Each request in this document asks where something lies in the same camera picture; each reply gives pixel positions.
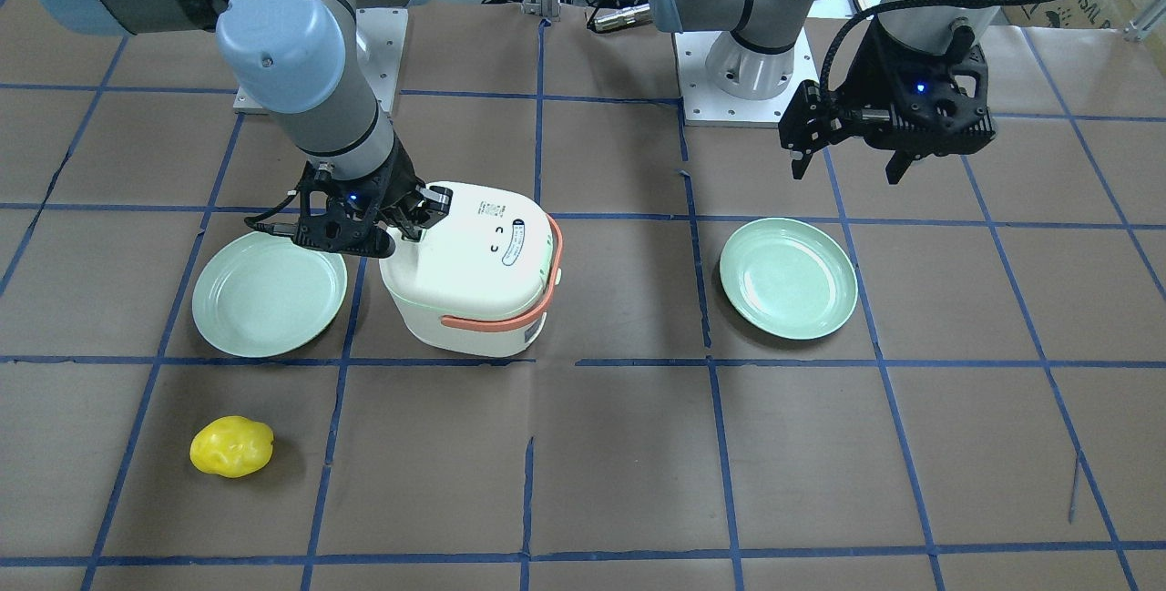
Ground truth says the white rice cooker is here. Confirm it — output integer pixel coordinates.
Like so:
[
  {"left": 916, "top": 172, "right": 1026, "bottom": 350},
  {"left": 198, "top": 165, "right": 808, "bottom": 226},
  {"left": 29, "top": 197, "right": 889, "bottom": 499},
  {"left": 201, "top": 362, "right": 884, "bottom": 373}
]
[{"left": 379, "top": 180, "right": 566, "bottom": 358}]

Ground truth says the yellow toy potato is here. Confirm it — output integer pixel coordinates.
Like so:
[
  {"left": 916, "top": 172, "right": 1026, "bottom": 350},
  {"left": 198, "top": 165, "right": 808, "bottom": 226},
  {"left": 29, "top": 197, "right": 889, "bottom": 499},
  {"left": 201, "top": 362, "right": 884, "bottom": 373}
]
[{"left": 189, "top": 415, "right": 274, "bottom": 478}]

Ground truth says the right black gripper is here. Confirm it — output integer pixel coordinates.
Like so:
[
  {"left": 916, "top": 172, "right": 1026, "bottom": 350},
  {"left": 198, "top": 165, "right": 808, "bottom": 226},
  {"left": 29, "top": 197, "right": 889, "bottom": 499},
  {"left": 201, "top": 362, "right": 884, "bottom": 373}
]
[{"left": 244, "top": 140, "right": 454, "bottom": 259}]

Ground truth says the green plate near right arm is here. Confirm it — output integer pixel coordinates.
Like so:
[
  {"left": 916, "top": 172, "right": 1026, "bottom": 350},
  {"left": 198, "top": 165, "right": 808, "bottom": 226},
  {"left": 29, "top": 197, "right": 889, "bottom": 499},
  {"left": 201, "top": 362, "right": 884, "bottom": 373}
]
[{"left": 191, "top": 231, "right": 347, "bottom": 358}]

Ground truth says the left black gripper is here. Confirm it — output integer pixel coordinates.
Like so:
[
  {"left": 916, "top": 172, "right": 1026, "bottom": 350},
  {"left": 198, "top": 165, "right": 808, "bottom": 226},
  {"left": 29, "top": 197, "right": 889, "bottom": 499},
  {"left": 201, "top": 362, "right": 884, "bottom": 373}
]
[{"left": 779, "top": 22, "right": 997, "bottom": 185}]

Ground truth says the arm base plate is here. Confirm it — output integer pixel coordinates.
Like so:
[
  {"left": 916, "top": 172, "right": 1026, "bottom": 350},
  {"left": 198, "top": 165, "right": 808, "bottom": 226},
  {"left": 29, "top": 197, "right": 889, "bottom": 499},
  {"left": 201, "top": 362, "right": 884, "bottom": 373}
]
[
  {"left": 233, "top": 6, "right": 409, "bottom": 115},
  {"left": 673, "top": 31, "right": 817, "bottom": 127}
]

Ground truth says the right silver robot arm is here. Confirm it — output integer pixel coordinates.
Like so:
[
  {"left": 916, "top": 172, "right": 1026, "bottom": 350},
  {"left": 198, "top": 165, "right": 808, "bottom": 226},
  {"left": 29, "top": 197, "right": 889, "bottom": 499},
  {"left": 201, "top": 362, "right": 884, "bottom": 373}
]
[{"left": 38, "top": 0, "right": 454, "bottom": 259}]

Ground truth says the green plate near left arm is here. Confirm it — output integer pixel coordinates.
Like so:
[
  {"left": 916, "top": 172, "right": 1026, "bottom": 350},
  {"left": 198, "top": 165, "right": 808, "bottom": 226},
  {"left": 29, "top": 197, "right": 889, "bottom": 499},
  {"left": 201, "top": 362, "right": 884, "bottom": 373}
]
[{"left": 718, "top": 218, "right": 858, "bottom": 342}]

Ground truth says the brown paper table mat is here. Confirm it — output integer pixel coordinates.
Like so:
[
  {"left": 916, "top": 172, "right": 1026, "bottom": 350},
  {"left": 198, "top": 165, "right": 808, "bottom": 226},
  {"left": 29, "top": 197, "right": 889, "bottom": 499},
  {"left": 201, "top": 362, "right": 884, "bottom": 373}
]
[{"left": 1, "top": 0, "right": 1165, "bottom": 590}]

